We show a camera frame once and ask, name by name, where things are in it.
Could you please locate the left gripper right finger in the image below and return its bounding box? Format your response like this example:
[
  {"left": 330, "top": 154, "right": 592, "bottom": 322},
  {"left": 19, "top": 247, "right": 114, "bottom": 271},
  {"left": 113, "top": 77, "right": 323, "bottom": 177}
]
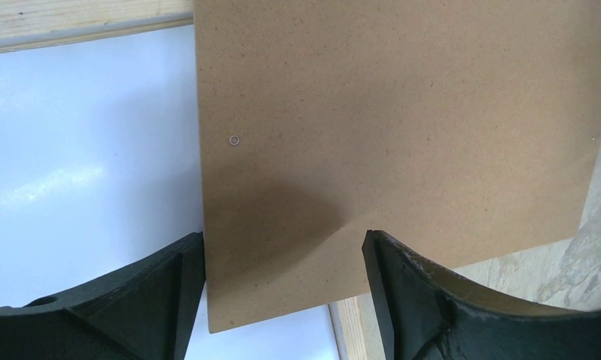
[{"left": 362, "top": 230, "right": 601, "bottom": 359}]

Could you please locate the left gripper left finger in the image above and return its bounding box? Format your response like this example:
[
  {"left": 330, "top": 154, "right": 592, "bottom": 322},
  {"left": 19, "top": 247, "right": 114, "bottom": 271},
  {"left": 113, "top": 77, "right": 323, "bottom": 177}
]
[{"left": 0, "top": 232, "right": 206, "bottom": 359}]

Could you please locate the white wooden picture frame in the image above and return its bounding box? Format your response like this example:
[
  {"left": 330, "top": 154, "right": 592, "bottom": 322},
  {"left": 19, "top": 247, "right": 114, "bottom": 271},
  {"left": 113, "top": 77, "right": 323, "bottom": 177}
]
[{"left": 0, "top": 1, "right": 368, "bottom": 359}]

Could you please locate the printed photo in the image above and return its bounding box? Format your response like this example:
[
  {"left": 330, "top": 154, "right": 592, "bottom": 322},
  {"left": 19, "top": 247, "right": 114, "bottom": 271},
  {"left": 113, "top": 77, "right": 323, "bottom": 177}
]
[{"left": 0, "top": 25, "right": 339, "bottom": 359}]

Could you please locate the brown cardboard backing board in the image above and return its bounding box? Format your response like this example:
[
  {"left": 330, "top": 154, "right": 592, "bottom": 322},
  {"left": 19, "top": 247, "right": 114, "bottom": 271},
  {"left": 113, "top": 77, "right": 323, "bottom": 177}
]
[{"left": 194, "top": 1, "right": 601, "bottom": 333}]

